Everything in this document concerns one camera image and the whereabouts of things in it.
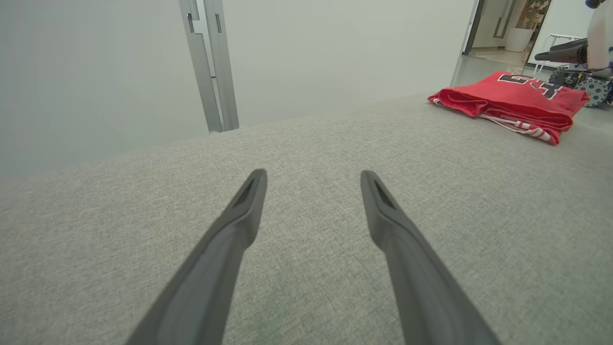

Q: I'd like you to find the grey fabric sofa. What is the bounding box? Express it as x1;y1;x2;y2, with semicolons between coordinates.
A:
0;92;613;345

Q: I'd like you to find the white metal rack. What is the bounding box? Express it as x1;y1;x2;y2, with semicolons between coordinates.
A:
533;34;587;75

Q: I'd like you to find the red jersey with white sleeves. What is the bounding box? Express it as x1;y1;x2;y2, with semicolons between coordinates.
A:
428;71;590;146

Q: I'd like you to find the grey double-post partition frame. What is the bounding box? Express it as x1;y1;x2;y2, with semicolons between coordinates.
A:
179;0;240;133

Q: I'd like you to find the white planter pot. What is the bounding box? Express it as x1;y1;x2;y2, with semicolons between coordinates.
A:
505;27;535;53

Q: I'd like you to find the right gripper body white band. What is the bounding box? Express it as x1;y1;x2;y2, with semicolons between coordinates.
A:
587;0;613;70

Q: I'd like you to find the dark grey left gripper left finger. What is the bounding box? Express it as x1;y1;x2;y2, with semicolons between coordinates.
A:
125;169;267;345

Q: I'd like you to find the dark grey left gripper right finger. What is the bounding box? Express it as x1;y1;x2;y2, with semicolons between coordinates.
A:
362;171;501;345

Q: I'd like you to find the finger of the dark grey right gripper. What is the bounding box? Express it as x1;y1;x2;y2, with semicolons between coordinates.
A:
534;46;588;65
551;38;588;50

